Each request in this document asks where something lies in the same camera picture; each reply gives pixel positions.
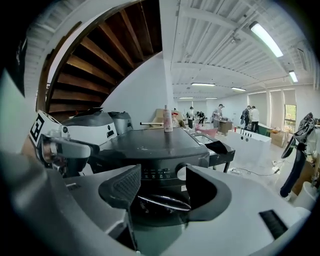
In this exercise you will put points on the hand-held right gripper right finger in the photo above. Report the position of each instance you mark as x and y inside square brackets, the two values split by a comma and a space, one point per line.
[210, 197]

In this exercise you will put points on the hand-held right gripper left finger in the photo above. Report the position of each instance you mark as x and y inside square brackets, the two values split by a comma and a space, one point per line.
[120, 190]

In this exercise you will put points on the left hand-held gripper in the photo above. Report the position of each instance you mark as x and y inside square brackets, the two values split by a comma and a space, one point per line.
[40, 127]

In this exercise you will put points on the black washing machine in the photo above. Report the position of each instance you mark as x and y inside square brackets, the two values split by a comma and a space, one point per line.
[155, 147]

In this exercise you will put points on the white and black robot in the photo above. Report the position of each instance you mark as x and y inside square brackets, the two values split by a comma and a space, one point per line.
[90, 132]

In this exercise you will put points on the white power strip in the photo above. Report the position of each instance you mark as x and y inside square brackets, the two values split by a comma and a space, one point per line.
[235, 171]

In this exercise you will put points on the black metal table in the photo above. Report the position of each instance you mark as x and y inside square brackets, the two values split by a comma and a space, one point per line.
[220, 153]

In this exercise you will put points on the red cloth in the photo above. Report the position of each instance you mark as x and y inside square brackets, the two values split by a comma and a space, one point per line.
[207, 131]

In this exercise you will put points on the white bathtub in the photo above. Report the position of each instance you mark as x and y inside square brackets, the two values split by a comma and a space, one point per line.
[252, 142]

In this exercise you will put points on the metal tube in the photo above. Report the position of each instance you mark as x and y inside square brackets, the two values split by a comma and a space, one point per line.
[150, 123]

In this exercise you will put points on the pink spray bottle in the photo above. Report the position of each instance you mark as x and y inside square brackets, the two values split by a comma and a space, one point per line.
[168, 122]

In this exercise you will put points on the large open cardboard box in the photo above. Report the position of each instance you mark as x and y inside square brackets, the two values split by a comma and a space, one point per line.
[160, 115]

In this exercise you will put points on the clear water jug red cap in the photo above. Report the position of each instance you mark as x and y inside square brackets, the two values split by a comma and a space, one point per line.
[175, 120]

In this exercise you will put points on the dark green tub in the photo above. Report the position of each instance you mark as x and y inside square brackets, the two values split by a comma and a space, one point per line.
[264, 130]

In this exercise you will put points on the small cardboard box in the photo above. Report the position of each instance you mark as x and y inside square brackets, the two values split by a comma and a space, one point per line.
[277, 138]

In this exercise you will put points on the wooden spiral staircase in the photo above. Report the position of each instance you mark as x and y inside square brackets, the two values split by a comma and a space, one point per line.
[100, 57]

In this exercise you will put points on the white toilet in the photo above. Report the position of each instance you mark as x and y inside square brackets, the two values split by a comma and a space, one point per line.
[306, 197]

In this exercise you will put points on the brown cardboard box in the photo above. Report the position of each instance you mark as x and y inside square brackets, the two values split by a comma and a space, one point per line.
[306, 175]

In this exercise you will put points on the person's black shirt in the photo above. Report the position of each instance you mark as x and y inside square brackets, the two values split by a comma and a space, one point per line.
[18, 70]

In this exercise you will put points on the ceiling light tube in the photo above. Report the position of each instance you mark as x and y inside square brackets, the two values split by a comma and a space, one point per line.
[266, 38]
[293, 76]
[238, 88]
[203, 84]

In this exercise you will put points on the window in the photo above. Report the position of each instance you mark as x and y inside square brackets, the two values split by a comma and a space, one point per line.
[290, 117]

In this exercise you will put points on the ceiling air conditioner vent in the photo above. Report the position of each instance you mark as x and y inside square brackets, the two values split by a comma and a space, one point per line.
[302, 58]

